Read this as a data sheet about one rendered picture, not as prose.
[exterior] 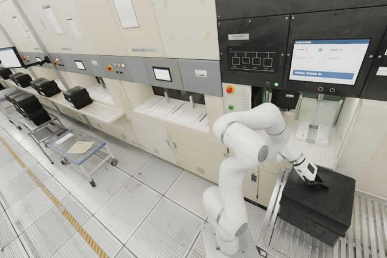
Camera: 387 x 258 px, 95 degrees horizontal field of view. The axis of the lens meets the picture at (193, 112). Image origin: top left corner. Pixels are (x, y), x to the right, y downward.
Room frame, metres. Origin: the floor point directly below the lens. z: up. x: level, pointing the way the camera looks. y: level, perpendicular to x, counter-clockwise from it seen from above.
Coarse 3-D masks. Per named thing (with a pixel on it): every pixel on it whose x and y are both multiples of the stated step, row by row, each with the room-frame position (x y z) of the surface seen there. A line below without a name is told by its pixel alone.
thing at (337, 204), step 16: (320, 176) 0.56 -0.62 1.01; (336, 176) 0.55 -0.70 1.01; (288, 192) 0.51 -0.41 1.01; (304, 192) 0.49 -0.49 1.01; (320, 192) 0.48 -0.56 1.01; (336, 192) 0.46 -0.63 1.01; (352, 192) 0.45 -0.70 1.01; (288, 208) 0.48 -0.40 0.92; (304, 208) 0.43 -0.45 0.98; (320, 208) 0.40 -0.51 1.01; (336, 208) 0.39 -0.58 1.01; (320, 224) 0.38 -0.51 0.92; (336, 224) 0.34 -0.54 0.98
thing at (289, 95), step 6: (276, 90) 1.39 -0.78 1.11; (282, 90) 1.36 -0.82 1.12; (276, 96) 1.39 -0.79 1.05; (282, 96) 1.36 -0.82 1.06; (288, 96) 1.33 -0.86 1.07; (294, 96) 1.29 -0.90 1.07; (276, 102) 1.38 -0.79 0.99; (282, 102) 1.35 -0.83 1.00; (288, 102) 1.32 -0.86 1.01; (294, 102) 1.29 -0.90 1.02; (294, 108) 1.28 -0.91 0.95
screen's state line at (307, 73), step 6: (294, 72) 0.88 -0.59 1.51; (300, 72) 0.86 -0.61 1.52; (306, 72) 0.84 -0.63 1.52; (312, 72) 0.83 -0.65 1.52; (318, 72) 0.81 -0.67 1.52; (324, 72) 0.79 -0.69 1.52; (330, 72) 0.78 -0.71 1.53; (336, 72) 0.76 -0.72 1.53; (336, 78) 0.76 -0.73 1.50; (342, 78) 0.74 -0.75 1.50; (348, 78) 0.73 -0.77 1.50
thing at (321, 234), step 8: (280, 208) 0.51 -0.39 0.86; (280, 216) 0.50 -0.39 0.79; (288, 216) 0.48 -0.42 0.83; (296, 216) 0.45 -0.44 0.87; (296, 224) 0.44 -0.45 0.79; (304, 224) 0.42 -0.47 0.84; (312, 224) 0.40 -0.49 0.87; (312, 232) 0.39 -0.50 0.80; (320, 232) 0.37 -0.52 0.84; (328, 232) 0.35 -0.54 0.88; (320, 240) 0.36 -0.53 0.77; (328, 240) 0.34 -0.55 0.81; (336, 240) 0.32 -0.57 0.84
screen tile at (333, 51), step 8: (328, 48) 0.80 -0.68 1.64; (336, 48) 0.78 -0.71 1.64; (344, 48) 0.76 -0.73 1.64; (352, 48) 0.74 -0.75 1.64; (352, 56) 0.74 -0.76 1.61; (360, 56) 0.72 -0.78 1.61; (328, 64) 0.79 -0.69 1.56; (336, 64) 0.77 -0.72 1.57; (344, 64) 0.75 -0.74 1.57; (352, 64) 0.73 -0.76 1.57
